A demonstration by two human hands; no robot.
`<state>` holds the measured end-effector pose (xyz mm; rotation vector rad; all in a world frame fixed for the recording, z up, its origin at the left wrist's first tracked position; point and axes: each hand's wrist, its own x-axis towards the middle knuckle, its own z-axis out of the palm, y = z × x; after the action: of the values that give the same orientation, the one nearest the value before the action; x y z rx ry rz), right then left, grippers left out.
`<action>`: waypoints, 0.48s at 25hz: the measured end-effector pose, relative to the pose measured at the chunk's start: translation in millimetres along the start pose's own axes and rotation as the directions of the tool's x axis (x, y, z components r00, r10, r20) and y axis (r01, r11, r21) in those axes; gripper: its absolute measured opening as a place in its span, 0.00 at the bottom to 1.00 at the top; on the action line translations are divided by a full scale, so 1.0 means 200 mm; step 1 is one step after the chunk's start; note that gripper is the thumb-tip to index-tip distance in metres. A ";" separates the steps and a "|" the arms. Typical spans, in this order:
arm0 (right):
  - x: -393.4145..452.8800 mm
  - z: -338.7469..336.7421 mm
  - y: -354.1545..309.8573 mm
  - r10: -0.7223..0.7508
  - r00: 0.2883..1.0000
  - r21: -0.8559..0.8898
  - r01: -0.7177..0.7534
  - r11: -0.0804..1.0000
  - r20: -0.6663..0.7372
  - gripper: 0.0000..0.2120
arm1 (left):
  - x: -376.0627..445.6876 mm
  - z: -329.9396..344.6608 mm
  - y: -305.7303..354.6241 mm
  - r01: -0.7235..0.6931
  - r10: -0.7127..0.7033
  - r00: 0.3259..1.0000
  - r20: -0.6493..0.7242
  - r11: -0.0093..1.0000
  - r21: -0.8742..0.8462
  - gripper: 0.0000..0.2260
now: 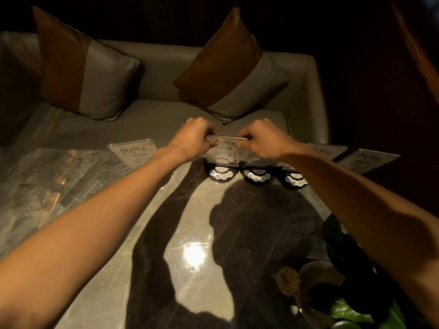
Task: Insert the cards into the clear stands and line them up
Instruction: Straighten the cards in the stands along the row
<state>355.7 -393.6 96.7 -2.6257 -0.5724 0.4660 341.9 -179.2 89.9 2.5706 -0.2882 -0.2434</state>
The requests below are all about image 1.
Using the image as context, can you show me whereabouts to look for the person's left hand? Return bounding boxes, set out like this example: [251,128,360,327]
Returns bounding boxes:
[167,117,218,164]

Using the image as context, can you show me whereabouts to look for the person's right hand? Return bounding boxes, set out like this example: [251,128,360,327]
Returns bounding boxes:
[238,118,302,161]

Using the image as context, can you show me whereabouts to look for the clear acrylic table sign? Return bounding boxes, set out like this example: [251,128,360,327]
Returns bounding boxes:
[335,149,401,175]
[107,137,159,170]
[307,143,348,162]
[206,135,249,165]

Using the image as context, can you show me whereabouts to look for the person's right forearm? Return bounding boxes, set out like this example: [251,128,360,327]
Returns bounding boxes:
[279,144,439,326]

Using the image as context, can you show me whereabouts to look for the person's left forearm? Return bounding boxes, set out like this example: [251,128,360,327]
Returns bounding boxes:
[0,146,187,329]

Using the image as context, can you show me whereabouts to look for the black call button base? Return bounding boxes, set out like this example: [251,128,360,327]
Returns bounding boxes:
[204,159,246,183]
[276,164,308,190]
[240,160,279,185]

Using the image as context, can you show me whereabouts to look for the grey upholstered sofa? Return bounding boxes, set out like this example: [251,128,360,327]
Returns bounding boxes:
[0,31,330,151]

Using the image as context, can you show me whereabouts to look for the brown and grey cushion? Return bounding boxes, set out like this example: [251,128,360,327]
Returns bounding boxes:
[32,6,145,122]
[172,7,289,124]

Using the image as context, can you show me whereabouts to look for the yellow flower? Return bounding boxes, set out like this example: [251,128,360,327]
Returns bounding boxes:
[275,266,301,298]

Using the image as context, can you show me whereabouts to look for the white flower vase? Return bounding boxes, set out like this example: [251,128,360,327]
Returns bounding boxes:
[294,260,347,329]

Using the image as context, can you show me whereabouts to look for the green leaves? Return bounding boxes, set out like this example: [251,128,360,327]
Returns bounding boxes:
[307,213,433,329]

